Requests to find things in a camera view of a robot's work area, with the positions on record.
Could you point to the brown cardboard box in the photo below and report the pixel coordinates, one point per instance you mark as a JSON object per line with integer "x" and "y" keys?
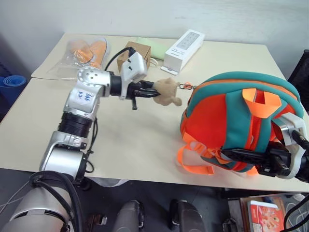
{"x": 135, "y": 54}

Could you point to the light green pouch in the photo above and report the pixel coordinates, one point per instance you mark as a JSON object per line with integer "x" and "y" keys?
{"x": 154, "y": 47}

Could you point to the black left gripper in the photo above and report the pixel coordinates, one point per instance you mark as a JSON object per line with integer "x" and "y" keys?
{"x": 134, "y": 91}

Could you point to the orange and teal backpack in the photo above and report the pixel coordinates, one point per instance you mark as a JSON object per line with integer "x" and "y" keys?
{"x": 217, "y": 116}

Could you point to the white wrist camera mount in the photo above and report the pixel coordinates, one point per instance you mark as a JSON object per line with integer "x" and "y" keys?
{"x": 132, "y": 67}
{"x": 295, "y": 123}

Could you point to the clear plastic bag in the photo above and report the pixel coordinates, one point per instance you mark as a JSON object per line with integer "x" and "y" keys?
{"x": 62, "y": 65}

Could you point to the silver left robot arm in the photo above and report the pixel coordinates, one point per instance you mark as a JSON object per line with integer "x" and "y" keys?
{"x": 79, "y": 96}

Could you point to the blue rolled mat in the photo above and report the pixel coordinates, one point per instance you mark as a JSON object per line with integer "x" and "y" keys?
{"x": 10, "y": 83}

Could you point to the white rectangular box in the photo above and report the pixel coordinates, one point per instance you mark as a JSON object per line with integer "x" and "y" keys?
{"x": 183, "y": 50}

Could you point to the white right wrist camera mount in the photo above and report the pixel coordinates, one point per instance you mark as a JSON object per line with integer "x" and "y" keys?
{"x": 295, "y": 123}

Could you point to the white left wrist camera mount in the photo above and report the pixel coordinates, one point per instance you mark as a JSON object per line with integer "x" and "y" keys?
{"x": 132, "y": 67}

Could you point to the orange canvas shoe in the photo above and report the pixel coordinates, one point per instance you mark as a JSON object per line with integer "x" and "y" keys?
{"x": 77, "y": 48}
{"x": 99, "y": 48}

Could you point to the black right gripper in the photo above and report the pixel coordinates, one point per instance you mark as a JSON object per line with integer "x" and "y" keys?
{"x": 275, "y": 164}

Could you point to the red printed box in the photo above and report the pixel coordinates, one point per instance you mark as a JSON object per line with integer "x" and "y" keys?
{"x": 265, "y": 212}

